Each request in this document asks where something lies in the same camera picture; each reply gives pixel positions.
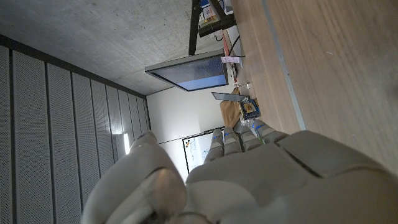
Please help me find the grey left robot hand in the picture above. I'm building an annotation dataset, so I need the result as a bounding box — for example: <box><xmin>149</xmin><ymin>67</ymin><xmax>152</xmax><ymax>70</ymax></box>
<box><xmin>80</xmin><ymin>119</ymin><xmax>398</xmax><ymax>224</ymax></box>

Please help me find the whiteboard with writing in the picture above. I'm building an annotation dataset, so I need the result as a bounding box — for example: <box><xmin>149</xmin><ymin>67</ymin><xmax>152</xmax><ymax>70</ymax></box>
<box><xmin>182</xmin><ymin>126</ymin><xmax>226</xmax><ymax>174</ymax></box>

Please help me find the brown jacket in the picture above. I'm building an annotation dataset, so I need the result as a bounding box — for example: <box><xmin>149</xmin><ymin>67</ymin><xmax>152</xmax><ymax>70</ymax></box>
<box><xmin>219</xmin><ymin>86</ymin><xmax>242</xmax><ymax>129</ymax></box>

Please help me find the small blue yellow printed box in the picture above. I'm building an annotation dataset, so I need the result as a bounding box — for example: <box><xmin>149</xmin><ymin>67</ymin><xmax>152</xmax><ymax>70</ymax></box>
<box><xmin>239</xmin><ymin>98</ymin><xmax>261</xmax><ymax>121</ymax></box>

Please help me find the grey tape strip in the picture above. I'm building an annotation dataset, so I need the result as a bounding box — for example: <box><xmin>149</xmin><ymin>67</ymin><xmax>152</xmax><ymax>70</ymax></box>
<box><xmin>260</xmin><ymin>0</ymin><xmax>308</xmax><ymax>131</ymax></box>

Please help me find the flat computer monitor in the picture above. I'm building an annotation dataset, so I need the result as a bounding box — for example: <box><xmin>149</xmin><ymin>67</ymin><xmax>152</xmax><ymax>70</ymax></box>
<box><xmin>144</xmin><ymin>49</ymin><xmax>229</xmax><ymax>92</ymax></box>

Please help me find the pink sticky note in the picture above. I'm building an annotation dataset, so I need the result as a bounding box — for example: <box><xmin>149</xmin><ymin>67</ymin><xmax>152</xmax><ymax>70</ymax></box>
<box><xmin>220</xmin><ymin>55</ymin><xmax>241</xmax><ymax>64</ymax></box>

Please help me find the white wipes canister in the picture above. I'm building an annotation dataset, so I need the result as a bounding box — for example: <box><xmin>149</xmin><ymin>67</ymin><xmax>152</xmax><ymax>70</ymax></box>
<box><xmin>200</xmin><ymin>0</ymin><xmax>220</xmax><ymax>28</ymax></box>

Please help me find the black monitor cable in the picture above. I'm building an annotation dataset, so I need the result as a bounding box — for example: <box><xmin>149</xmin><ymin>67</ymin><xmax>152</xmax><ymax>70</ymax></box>
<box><xmin>228</xmin><ymin>35</ymin><xmax>241</xmax><ymax>57</ymax></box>

